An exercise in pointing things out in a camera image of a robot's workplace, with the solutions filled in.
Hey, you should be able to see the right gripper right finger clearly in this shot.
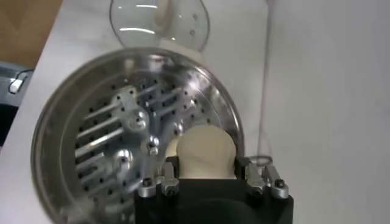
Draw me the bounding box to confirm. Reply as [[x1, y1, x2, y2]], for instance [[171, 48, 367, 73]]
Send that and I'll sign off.
[[233, 155, 290, 200]]

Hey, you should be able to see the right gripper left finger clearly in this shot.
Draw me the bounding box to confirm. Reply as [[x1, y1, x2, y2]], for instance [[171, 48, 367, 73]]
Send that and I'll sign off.
[[137, 155, 181, 198]]

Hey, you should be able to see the white steamed baozi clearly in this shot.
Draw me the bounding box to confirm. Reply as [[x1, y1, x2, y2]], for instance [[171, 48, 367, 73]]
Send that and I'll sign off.
[[175, 125, 238, 180]]

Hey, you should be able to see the round glass pot lid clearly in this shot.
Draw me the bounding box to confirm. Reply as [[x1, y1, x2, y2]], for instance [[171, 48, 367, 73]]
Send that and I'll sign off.
[[108, 0, 211, 53]]

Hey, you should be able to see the perforated steel steamer basket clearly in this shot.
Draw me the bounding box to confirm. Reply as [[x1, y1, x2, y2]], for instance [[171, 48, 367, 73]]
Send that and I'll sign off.
[[30, 47, 246, 224]]

